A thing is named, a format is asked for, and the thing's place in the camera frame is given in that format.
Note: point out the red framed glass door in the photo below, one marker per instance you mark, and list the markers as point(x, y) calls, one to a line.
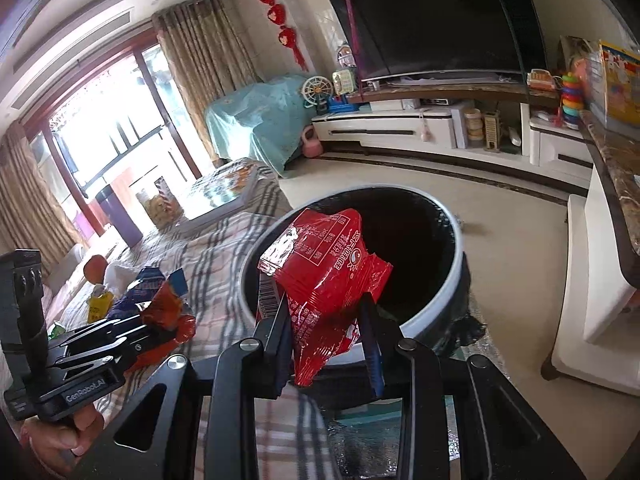
point(165, 110)

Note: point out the orange round fruit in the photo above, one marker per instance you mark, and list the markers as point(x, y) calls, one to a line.
point(95, 266)

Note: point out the beige patterned curtain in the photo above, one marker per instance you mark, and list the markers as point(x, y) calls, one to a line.
point(35, 200)
point(200, 70)

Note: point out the red orange wrapper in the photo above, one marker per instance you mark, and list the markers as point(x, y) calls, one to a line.
point(167, 315)

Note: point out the blue snack packet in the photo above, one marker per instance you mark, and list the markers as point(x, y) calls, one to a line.
point(137, 292)

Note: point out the yellow carton packet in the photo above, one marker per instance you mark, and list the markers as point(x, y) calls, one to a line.
point(99, 306)

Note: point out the blue toy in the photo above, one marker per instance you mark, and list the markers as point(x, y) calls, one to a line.
point(342, 107)

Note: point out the pale pink sofa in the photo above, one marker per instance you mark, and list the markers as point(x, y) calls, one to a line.
point(65, 272)

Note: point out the red snack packet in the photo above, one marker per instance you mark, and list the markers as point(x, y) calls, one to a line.
point(325, 280)

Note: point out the ferris wheel toy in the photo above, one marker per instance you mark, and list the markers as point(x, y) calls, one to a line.
point(316, 91)

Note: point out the pink kettlebell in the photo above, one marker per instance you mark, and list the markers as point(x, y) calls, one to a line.
point(312, 146)

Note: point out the colourful toy box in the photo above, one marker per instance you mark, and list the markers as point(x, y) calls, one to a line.
point(617, 85)

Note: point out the red hanging decoration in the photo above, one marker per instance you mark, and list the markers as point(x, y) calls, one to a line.
point(275, 12)

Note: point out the white television cabinet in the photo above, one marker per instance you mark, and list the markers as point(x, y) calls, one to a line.
point(390, 132)

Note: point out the purple plastic cup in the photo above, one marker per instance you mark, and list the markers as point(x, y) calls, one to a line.
point(120, 220)

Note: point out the orange toy cash register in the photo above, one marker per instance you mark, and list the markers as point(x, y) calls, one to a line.
point(541, 80)

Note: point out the marble topped white cabinet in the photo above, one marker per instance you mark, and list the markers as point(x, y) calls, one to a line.
point(605, 280)

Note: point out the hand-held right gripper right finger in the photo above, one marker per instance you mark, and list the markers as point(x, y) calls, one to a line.
point(372, 355)

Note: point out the person's left hand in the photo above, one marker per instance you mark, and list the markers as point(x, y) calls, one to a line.
point(55, 440)

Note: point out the black bin with white rim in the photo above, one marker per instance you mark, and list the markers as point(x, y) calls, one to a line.
point(425, 240)

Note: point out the white plastic bag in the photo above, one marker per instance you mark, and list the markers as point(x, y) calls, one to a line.
point(122, 275)

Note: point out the wooden slatted toy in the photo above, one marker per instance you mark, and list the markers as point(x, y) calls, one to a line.
point(492, 132)

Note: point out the large picture book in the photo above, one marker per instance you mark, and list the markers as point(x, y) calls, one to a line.
point(225, 191)

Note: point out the green can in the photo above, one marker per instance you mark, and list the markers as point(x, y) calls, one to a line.
point(56, 330)

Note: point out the stack of round wooden boxes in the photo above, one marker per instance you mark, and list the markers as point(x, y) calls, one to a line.
point(473, 126)

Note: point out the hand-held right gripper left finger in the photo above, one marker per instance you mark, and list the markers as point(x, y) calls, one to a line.
point(279, 355)

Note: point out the black television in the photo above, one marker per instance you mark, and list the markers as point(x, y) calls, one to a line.
point(440, 15)

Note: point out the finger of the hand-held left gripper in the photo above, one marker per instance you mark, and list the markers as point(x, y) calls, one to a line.
point(125, 347)
point(100, 329)

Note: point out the clear jar of cookies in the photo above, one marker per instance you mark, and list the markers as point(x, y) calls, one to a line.
point(160, 207)

